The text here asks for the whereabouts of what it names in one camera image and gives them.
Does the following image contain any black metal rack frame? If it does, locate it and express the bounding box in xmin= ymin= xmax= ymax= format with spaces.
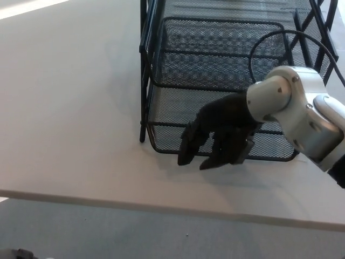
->
xmin=138 ymin=0 xmax=339 ymax=144

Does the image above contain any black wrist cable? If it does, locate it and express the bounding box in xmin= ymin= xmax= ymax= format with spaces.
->
xmin=248 ymin=30 xmax=345 ymax=86

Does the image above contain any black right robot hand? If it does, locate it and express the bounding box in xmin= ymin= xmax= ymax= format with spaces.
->
xmin=177 ymin=93 xmax=264 ymax=171

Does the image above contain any dark robot body part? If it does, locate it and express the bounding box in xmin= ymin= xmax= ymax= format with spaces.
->
xmin=0 ymin=248 xmax=36 ymax=259

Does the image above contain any small black mesh tray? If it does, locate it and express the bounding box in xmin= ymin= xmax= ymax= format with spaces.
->
xmin=147 ymin=16 xmax=300 ymax=163

